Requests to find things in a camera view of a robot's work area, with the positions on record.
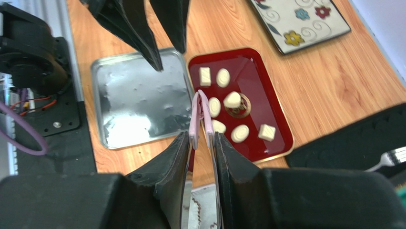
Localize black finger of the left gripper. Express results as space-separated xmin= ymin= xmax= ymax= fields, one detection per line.
xmin=80 ymin=0 xmax=163 ymax=72
xmin=150 ymin=0 xmax=190 ymax=54

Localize green square plate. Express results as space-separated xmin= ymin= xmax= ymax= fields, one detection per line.
xmin=391 ymin=178 xmax=406 ymax=206

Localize silver tin lid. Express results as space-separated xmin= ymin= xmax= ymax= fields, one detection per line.
xmin=91 ymin=48 xmax=193 ymax=149

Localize white rectangular chocolate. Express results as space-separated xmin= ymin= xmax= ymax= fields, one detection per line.
xmin=258 ymin=124 xmax=276 ymax=142
xmin=199 ymin=67 xmax=212 ymax=87

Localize floral square plate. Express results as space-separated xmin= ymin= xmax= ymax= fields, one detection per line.
xmin=249 ymin=0 xmax=351 ymax=55

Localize pink metal tin box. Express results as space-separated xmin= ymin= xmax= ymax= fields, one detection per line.
xmin=188 ymin=184 xmax=218 ymax=229

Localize white heart chocolate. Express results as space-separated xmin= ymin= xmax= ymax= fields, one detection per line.
xmin=212 ymin=119 xmax=226 ymax=134
xmin=223 ymin=91 xmax=241 ymax=109

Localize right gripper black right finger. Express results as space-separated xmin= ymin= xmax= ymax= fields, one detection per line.
xmin=214 ymin=132 xmax=260 ymax=229

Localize red lacquer tray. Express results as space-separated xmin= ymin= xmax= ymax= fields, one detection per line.
xmin=188 ymin=48 xmax=294 ymax=163

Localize silver fork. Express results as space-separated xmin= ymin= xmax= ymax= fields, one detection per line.
xmin=366 ymin=146 xmax=406 ymax=172

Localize white oval chocolate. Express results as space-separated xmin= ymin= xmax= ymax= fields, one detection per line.
xmin=209 ymin=97 xmax=221 ymax=118
xmin=216 ymin=68 xmax=231 ymax=88
xmin=231 ymin=125 xmax=250 ymax=143

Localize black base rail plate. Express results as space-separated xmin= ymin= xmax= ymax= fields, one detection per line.
xmin=15 ymin=37 xmax=97 ymax=175

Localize black cloth placemat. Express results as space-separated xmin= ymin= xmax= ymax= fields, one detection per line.
xmin=285 ymin=104 xmax=406 ymax=170

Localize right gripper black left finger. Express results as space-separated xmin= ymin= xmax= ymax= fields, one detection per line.
xmin=126 ymin=132 xmax=190 ymax=229

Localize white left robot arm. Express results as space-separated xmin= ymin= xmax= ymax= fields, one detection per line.
xmin=0 ymin=0 xmax=190 ymax=96

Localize pink handled metal tongs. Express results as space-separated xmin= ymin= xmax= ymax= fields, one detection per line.
xmin=181 ymin=89 xmax=223 ymax=229

